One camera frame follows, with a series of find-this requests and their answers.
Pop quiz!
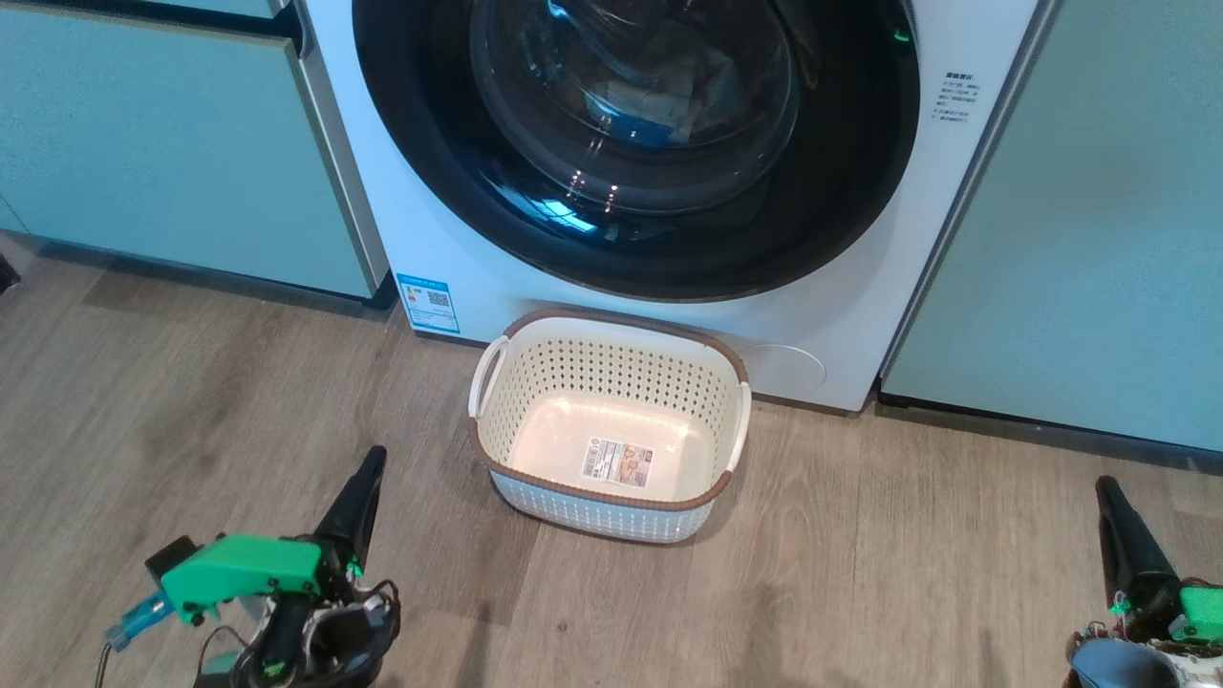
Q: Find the small blue garment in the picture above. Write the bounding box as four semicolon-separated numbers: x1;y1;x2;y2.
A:
596;96;676;150

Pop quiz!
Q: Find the pale yellow printed garment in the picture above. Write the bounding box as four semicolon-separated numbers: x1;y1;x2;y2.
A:
611;48;739;137

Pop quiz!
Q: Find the paper basket label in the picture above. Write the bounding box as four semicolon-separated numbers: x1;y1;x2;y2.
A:
580;437;656;489

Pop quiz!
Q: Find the white front-load washing machine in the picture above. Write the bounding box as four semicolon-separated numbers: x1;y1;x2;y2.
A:
296;0;1044;415

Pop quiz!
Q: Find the dark grey cabinet plinth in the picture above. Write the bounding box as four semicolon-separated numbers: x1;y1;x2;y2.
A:
874;387;1223;475
0;229;398;317

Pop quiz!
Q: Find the round white filter cover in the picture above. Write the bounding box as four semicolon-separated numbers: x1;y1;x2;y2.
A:
740;344;828;396

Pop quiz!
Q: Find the teal left camera cable connector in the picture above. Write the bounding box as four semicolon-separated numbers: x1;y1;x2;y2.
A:
103;591;179;654

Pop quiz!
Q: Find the blue energy label sticker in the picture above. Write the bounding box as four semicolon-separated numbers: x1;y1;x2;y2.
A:
396;273;461;335

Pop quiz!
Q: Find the round black glass washer door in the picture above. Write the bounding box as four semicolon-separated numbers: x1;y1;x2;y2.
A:
351;0;922;305

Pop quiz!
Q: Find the cream perforated laundry basket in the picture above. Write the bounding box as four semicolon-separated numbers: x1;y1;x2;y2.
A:
466;307;754;547

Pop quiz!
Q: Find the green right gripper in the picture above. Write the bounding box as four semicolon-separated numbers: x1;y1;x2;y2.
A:
1094;475;1223;644

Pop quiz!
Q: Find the pale teal cabinet front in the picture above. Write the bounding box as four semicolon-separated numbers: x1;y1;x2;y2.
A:
879;0;1223;453
0;0;385;300

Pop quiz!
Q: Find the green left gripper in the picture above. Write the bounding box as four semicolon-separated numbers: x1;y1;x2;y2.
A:
158;445;388;627

